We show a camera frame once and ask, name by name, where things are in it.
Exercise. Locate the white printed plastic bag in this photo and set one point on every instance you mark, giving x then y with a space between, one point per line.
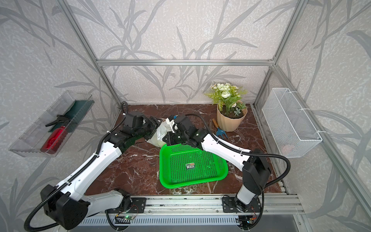
161 132

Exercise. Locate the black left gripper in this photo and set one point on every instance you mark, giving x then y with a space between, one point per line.
154 123

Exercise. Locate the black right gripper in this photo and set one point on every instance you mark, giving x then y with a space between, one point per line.
168 141

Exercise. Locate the beige plastic flower pot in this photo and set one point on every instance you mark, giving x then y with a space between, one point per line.
228 124

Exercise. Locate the dark green cloth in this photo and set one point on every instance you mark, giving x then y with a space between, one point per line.
76 113

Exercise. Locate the clear plastic wall tray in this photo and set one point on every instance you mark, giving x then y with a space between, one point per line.
48 134

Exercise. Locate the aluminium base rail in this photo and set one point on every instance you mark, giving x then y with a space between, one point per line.
204 210

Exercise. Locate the white wire mesh basket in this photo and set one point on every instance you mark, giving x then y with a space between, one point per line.
293 132

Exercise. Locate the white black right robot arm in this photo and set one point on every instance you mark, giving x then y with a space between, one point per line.
254 165

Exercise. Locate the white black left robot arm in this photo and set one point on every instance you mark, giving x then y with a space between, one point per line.
67 204

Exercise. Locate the blue garden hand fork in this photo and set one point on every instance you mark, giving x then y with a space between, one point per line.
219 132

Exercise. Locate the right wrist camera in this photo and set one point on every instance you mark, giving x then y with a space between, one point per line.
170 121

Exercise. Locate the basket barcode label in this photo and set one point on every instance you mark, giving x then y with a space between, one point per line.
190 166

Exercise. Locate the red black spray bottle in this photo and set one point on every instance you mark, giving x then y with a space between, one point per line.
54 141

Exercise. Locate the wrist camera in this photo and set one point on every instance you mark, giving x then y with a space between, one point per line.
170 121
134 120

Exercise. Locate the artificial white flower plant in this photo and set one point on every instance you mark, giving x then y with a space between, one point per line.
228 98

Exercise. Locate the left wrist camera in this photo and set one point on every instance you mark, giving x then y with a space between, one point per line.
134 120

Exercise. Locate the green plastic perforated basket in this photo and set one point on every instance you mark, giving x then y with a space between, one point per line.
182 165

